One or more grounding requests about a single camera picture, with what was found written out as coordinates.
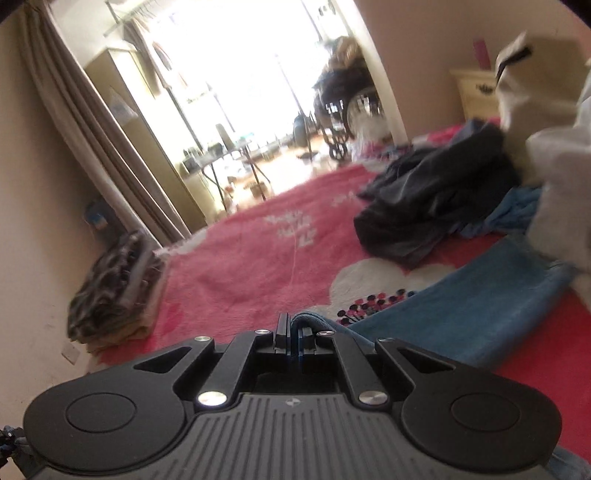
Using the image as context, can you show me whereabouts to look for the blue denim jeans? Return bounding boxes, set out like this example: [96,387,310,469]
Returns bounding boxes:
[290,235,590,479]

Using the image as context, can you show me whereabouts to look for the folded beige grey clothes stack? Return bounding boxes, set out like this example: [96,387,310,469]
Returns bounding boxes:
[80,256,168,355]

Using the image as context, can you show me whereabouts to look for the dark blue clothes pile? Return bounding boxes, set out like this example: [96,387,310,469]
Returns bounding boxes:
[353,120,542,268]

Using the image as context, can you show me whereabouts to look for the folding side table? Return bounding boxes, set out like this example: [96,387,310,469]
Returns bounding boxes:
[179,140,270,212]

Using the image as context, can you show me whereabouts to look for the pink floral fleece blanket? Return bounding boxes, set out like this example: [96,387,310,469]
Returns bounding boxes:
[91,117,591,462]

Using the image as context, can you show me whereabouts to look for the grey curtain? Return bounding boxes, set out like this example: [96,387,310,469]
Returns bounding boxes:
[19,1,190,246]

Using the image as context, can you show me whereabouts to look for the black floor fan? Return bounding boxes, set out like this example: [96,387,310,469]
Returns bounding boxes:
[294,114,318,160]

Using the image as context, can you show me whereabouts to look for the black wheelchair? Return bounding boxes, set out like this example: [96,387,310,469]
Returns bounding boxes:
[314,36,385,164]

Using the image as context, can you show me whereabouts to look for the white fleece robe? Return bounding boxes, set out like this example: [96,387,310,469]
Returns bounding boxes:
[526,81,590,304]

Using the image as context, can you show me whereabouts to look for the cream nightstand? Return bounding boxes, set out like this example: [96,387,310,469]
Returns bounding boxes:
[450,69,499,120]

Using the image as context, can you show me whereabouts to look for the cardboard box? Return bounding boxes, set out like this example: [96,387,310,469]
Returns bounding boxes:
[496,32,589,185]

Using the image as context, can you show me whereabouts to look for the white wall socket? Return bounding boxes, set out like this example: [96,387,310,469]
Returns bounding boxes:
[61,342,80,365]

